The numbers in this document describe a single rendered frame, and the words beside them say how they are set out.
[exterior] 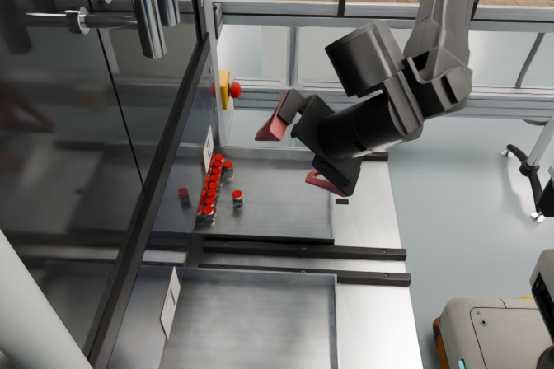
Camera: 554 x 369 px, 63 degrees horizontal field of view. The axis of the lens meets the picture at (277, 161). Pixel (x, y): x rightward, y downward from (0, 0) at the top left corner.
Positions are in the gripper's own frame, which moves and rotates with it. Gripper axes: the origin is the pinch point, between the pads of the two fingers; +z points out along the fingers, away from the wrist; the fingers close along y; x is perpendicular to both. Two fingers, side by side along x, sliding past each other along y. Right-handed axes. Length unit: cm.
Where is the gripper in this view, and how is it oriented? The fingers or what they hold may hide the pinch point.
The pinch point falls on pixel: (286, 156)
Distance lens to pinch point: 61.4
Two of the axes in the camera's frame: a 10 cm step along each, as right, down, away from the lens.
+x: 3.6, -7.8, 5.2
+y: 7.0, 5.9, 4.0
